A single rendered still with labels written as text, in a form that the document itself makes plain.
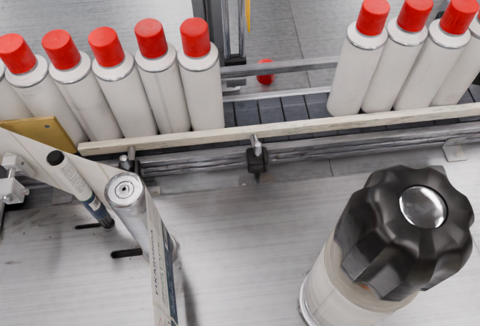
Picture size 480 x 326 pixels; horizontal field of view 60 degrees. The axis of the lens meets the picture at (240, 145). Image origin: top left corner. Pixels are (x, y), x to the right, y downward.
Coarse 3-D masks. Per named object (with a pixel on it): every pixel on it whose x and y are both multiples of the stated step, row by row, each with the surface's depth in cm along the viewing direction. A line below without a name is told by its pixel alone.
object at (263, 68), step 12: (300, 60) 61; (312, 60) 61; (324, 60) 61; (336, 60) 61; (228, 72) 60; (240, 72) 60; (252, 72) 60; (264, 72) 61; (276, 72) 61; (288, 72) 61
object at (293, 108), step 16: (288, 96) 68; (304, 96) 68; (320, 96) 67; (464, 96) 67; (224, 112) 66; (240, 112) 66; (256, 112) 66; (272, 112) 66; (288, 112) 66; (304, 112) 66; (320, 112) 66; (368, 128) 64; (384, 128) 64; (400, 128) 64; (208, 144) 63; (224, 144) 63; (240, 144) 63; (96, 160) 62
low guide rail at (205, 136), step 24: (312, 120) 61; (336, 120) 61; (360, 120) 61; (384, 120) 61; (408, 120) 62; (96, 144) 59; (120, 144) 59; (144, 144) 60; (168, 144) 60; (192, 144) 61
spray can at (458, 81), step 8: (472, 24) 52; (472, 32) 52; (472, 40) 53; (472, 48) 54; (464, 56) 55; (472, 56) 54; (456, 64) 57; (464, 64) 56; (472, 64) 56; (456, 72) 58; (464, 72) 57; (472, 72) 57; (448, 80) 59; (456, 80) 59; (464, 80) 58; (472, 80) 59; (440, 88) 61; (448, 88) 60; (456, 88) 60; (464, 88) 60; (440, 96) 62; (448, 96) 62; (456, 96) 61; (432, 104) 64; (440, 104) 63; (448, 104) 63
